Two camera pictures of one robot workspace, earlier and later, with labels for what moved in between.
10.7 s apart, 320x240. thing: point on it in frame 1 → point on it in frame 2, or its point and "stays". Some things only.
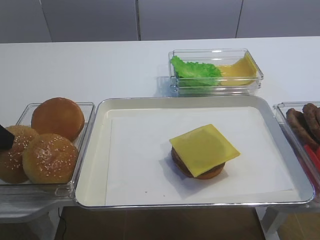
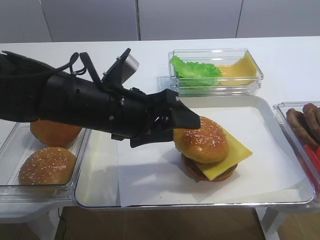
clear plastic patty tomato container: x=302 y=120 stays
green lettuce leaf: x=190 y=74 stays
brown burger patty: x=179 y=162 → x=193 y=166
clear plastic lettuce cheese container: x=198 y=72 stays
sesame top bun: x=49 y=158 → x=209 y=144
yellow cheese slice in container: x=243 y=72 stays
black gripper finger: x=6 y=138 → x=183 y=117
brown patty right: x=312 y=115 stays
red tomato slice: x=309 y=150 stays
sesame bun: x=12 y=168 → x=50 y=165
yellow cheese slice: x=203 y=149 → x=237 y=152
